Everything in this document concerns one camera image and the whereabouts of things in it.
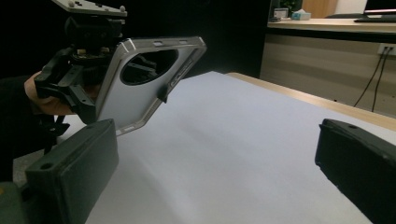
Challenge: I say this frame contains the wooden counter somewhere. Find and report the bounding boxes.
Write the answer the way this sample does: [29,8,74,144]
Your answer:
[266,17,396,35]

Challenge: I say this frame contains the dark monitor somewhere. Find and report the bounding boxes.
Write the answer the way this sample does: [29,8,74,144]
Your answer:
[353,0,396,23]

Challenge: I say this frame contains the tissue box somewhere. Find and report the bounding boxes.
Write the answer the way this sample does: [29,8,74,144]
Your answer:
[290,8,312,21]

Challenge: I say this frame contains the white table mat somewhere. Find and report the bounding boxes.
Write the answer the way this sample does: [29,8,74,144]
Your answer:
[12,70,396,224]

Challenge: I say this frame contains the grey phone case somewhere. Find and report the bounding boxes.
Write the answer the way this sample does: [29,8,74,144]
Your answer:
[94,35,208,137]

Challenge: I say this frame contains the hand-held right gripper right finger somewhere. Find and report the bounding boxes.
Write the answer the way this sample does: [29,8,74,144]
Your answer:
[314,118,396,224]

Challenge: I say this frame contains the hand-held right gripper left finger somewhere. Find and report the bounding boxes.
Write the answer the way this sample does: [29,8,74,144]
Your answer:
[24,119,120,224]

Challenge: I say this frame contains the green plant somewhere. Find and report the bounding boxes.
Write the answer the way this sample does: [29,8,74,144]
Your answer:
[279,0,304,13]

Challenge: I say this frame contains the black curtain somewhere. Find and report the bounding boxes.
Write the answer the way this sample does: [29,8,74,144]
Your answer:
[0,0,273,80]

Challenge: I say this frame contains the black wall cable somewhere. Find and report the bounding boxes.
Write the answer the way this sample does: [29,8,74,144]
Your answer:
[371,46,392,113]
[353,46,388,108]

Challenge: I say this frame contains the white wall socket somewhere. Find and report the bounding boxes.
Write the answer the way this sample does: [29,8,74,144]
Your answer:
[377,42,396,56]

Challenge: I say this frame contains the small white box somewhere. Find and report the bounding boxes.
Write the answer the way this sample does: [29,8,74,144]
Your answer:
[273,7,290,20]

